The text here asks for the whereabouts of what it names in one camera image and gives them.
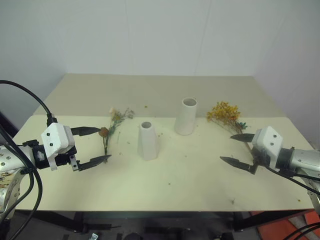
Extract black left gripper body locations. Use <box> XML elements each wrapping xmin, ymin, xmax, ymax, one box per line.
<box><xmin>55</xmin><ymin>145</ymin><xmax>82</xmax><ymax>173</ymax></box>

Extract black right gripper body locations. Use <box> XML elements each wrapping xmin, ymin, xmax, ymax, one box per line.
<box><xmin>248</xmin><ymin>146</ymin><xmax>267</xmax><ymax>175</ymax></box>

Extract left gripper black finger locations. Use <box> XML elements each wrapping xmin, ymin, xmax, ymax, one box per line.
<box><xmin>78</xmin><ymin>154</ymin><xmax>113</xmax><ymax>172</ymax></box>
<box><xmin>70</xmin><ymin>126</ymin><xmax>102</xmax><ymax>137</ymax></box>

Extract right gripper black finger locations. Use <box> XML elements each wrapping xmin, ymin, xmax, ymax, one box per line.
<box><xmin>219</xmin><ymin>155</ymin><xmax>252</xmax><ymax>174</ymax></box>
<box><xmin>229</xmin><ymin>133</ymin><xmax>256</xmax><ymax>144</ymax></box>

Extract short white faceted vase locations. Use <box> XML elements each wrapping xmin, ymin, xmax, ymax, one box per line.
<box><xmin>137</xmin><ymin>121</ymin><xmax>160</xmax><ymax>161</ymax></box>

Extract tall white round vase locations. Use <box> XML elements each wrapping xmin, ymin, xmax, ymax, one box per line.
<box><xmin>174</xmin><ymin>97</ymin><xmax>199</xmax><ymax>136</ymax></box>

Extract green and pink flower bunch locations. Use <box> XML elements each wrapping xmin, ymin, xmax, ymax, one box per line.
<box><xmin>99</xmin><ymin>106</ymin><xmax>136</xmax><ymax>164</ymax></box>

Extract yellow dried flower bunch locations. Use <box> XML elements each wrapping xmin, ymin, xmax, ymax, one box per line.
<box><xmin>206</xmin><ymin>100</ymin><xmax>252</xmax><ymax>152</ymax></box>

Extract dark object beside table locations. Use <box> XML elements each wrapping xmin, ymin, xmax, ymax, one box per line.
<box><xmin>0</xmin><ymin>110</ymin><xmax>20</xmax><ymax>146</ymax></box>

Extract red floor object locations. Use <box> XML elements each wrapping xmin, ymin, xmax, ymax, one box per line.
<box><xmin>256</xmin><ymin>209</ymin><xmax>320</xmax><ymax>240</ymax></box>

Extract dark rounded shape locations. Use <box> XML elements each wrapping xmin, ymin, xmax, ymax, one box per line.
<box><xmin>124</xmin><ymin>231</ymin><xmax>143</xmax><ymax>240</ymax></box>

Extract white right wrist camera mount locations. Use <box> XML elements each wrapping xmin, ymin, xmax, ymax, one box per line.
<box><xmin>251</xmin><ymin>125</ymin><xmax>285</xmax><ymax>169</ymax></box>

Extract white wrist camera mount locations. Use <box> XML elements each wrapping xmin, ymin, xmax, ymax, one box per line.
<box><xmin>40</xmin><ymin>122</ymin><xmax>76</xmax><ymax>172</ymax></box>
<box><xmin>251</xmin><ymin>125</ymin><xmax>285</xmax><ymax>169</ymax></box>

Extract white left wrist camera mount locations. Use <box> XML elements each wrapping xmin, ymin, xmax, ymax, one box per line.
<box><xmin>40</xmin><ymin>122</ymin><xmax>76</xmax><ymax>172</ymax></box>

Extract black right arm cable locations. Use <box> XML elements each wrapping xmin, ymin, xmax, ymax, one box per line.
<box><xmin>268</xmin><ymin>166</ymin><xmax>320</xmax><ymax>195</ymax></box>

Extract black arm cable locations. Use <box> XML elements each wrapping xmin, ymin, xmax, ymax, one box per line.
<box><xmin>0</xmin><ymin>79</ymin><xmax>59</xmax><ymax>233</ymax></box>
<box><xmin>268</xmin><ymin>166</ymin><xmax>320</xmax><ymax>195</ymax></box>

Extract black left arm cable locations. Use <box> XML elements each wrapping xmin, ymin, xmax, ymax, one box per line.
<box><xmin>0</xmin><ymin>79</ymin><xmax>59</xmax><ymax>233</ymax></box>

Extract black table frame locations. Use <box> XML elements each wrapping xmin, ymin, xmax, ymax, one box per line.
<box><xmin>14</xmin><ymin>209</ymin><xmax>311</xmax><ymax>235</ymax></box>

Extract black floor cables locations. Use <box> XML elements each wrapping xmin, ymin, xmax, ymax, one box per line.
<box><xmin>281</xmin><ymin>222</ymin><xmax>320</xmax><ymax>240</ymax></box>

